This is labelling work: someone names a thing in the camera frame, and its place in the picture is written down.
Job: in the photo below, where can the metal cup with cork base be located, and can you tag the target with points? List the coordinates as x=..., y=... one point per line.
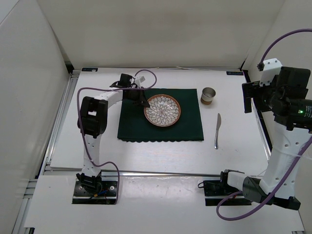
x=207, y=95

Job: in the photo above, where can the floral patterned ceramic plate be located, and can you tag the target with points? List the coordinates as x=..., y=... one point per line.
x=164, y=110

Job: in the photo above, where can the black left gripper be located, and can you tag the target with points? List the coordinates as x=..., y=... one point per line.
x=142, y=100

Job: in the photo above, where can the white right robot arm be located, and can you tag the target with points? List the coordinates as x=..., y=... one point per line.
x=285, y=95

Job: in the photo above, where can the dark green cloth napkin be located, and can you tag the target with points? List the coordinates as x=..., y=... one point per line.
x=134, y=126

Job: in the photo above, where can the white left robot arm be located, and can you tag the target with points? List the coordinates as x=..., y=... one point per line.
x=93, y=105

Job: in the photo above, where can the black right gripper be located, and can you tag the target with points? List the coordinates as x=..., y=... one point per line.
x=252, y=90

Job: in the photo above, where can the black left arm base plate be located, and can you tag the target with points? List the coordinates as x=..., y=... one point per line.
x=95, y=190

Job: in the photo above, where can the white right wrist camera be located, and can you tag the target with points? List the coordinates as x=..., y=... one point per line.
x=269, y=69

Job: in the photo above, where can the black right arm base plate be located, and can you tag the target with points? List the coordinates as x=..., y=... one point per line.
x=214, y=192

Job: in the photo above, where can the silver table knife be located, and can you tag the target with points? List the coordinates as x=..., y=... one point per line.
x=218, y=124

